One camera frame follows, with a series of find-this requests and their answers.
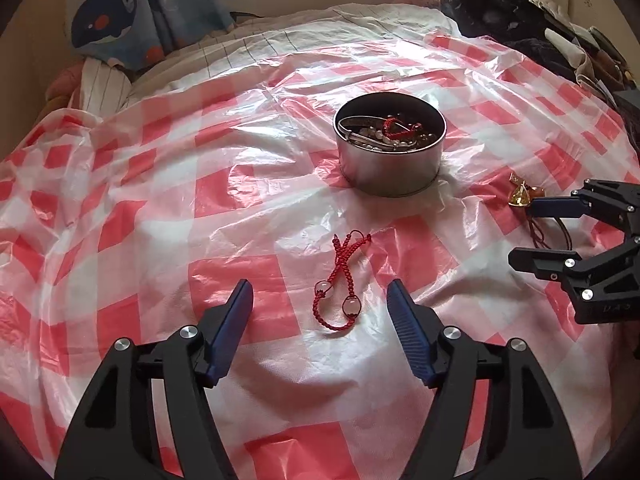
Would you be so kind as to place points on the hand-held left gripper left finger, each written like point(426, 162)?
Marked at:
point(232, 325)

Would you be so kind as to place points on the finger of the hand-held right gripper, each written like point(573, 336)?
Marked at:
point(545, 262)
point(555, 206)

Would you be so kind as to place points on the whale print curtain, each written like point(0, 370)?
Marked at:
point(110, 20)

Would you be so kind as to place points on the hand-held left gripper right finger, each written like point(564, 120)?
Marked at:
point(407, 330)

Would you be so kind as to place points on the round metal tin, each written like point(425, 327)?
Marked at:
point(390, 170)

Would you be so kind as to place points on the white plastic object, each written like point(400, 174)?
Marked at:
point(560, 40)

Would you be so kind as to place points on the striped white quilt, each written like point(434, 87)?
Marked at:
point(300, 30)

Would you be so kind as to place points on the pile of dark clothes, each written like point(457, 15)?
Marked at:
point(490, 15)

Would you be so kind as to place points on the pink cloth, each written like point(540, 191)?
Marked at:
point(62, 82)

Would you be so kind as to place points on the red checkered plastic sheet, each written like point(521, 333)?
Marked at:
point(150, 210)

